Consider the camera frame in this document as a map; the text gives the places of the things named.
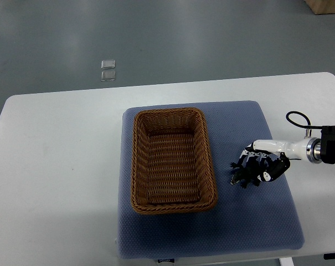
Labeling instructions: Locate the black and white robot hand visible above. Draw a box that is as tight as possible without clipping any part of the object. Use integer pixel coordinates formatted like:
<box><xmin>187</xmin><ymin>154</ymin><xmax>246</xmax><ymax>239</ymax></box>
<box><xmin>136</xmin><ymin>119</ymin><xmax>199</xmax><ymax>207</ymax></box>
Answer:
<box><xmin>236</xmin><ymin>138</ymin><xmax>310</xmax><ymax>183</ymax></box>

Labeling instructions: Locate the dark toy crocodile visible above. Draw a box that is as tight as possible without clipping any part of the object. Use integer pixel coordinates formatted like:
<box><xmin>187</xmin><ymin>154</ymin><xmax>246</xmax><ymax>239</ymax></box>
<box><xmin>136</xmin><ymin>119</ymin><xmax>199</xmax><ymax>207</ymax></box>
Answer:
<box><xmin>230</xmin><ymin>159</ymin><xmax>266</xmax><ymax>188</ymax></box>

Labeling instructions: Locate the brown wicker basket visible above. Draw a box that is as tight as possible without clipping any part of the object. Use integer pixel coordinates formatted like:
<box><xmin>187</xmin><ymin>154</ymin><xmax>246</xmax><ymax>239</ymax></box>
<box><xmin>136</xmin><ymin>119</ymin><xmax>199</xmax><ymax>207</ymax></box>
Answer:
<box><xmin>131</xmin><ymin>108</ymin><xmax>218</xmax><ymax>215</ymax></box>

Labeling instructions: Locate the blue grey foam cushion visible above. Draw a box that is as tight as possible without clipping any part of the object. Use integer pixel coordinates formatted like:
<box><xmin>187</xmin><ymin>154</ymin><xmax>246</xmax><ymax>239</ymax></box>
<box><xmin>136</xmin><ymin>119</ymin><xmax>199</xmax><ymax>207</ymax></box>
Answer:
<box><xmin>117</xmin><ymin>101</ymin><xmax>305</xmax><ymax>259</ymax></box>

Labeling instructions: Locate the white table leg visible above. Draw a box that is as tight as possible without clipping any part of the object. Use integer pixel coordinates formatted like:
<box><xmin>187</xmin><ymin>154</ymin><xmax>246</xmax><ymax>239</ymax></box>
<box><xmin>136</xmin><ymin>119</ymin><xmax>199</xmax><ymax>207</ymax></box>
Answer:
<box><xmin>279</xmin><ymin>257</ymin><xmax>295</xmax><ymax>266</ymax></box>

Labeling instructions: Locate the wooden box corner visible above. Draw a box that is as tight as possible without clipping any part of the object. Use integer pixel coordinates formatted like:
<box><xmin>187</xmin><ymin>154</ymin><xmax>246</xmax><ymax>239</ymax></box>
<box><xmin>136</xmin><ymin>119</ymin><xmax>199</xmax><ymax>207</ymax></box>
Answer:
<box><xmin>305</xmin><ymin>0</ymin><xmax>335</xmax><ymax>15</ymax></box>

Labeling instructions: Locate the upper floor socket plate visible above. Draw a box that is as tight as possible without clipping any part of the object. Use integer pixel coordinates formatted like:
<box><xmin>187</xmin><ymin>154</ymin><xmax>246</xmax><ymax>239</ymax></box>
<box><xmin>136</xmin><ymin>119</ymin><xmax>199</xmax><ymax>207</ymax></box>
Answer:
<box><xmin>101</xmin><ymin>59</ymin><xmax>116</xmax><ymax>69</ymax></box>

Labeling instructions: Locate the black cable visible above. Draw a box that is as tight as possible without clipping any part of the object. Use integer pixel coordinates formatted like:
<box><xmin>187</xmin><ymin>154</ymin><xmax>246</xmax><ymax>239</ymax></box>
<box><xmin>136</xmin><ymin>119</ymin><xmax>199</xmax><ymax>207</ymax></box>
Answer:
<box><xmin>285</xmin><ymin>111</ymin><xmax>323</xmax><ymax>139</ymax></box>

